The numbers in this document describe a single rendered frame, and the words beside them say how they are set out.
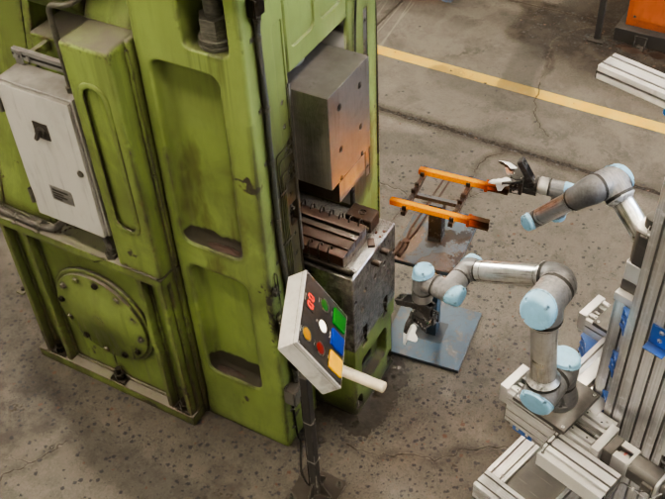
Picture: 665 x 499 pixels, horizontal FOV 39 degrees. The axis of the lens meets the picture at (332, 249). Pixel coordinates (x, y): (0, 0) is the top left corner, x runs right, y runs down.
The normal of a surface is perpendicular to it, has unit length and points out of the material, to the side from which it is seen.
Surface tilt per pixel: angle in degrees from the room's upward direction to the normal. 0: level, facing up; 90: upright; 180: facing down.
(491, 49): 0
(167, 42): 89
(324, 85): 0
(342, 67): 0
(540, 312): 82
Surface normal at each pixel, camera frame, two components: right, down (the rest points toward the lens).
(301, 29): 0.87, 0.31
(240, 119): -0.49, 0.61
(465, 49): -0.04, -0.72
